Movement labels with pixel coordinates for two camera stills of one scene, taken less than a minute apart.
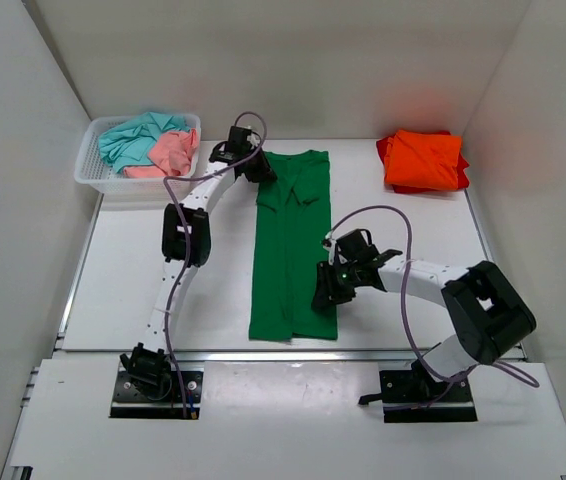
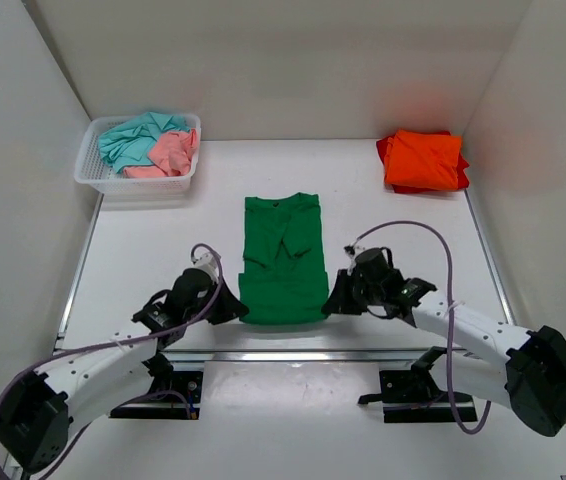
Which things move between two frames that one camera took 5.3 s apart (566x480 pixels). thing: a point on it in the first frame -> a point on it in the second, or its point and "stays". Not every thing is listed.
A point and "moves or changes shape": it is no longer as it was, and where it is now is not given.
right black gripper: x=327 y=291 -> x=339 y=302
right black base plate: x=416 y=395 stays
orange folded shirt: x=424 y=159 stays
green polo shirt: x=291 y=231 moves or changes shape
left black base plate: x=182 y=402 stays
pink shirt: x=170 y=154 stays
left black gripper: x=263 y=173 -> x=230 y=306
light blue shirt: x=127 y=145 stays
